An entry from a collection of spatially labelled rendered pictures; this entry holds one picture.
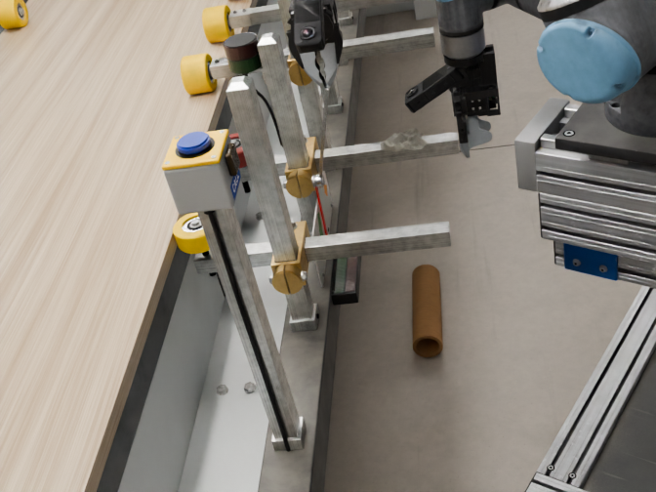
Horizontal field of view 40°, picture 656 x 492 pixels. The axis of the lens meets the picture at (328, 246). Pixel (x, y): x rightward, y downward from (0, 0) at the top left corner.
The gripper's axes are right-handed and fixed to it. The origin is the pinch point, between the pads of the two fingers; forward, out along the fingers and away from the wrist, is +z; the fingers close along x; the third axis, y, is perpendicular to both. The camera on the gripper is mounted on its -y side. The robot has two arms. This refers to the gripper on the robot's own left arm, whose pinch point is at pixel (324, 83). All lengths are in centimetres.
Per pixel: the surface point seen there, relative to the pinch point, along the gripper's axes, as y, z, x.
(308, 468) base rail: -58, 30, 4
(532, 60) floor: 195, 110, -49
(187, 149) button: -52, -23, 8
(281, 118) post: -1.9, 4.6, 8.6
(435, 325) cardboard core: 36, 97, -8
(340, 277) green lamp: -15.0, 31.5, 2.2
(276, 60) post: -1.4, -6.5, 6.9
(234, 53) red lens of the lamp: -2.5, -9.4, 13.4
